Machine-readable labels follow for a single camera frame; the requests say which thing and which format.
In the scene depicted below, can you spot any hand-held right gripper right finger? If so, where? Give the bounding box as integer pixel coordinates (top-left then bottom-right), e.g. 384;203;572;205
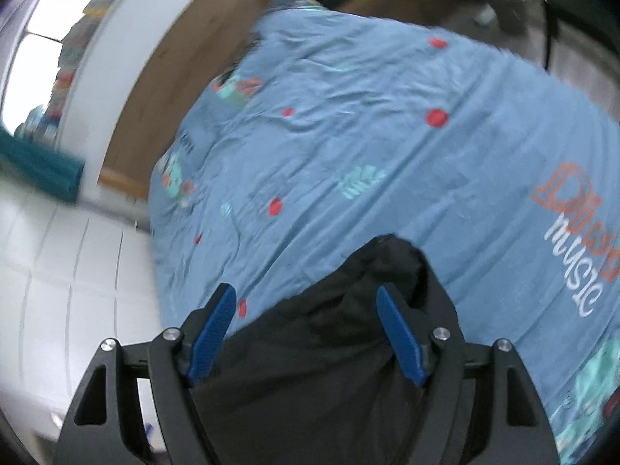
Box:
377;285;558;465

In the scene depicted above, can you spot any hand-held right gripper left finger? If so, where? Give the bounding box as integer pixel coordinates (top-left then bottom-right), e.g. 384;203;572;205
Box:
53;282;238;465

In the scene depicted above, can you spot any black puffer jacket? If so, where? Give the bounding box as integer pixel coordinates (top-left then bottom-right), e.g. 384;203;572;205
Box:
194;235;467;465

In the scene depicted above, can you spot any white panelled wardrobe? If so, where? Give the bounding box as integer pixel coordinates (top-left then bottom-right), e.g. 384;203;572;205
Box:
0;186;168;451

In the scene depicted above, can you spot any blue printed bed sheet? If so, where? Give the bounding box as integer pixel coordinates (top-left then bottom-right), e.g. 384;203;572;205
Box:
145;0;620;465

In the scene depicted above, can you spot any teal cloth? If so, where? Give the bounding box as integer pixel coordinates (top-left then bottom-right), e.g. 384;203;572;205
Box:
0;128;84;204

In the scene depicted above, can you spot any row of books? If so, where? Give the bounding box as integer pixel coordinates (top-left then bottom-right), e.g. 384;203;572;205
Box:
14;0;148;142

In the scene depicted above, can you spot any wooden bed frame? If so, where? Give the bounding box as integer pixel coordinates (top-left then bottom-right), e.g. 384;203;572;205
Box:
98;0;273;200

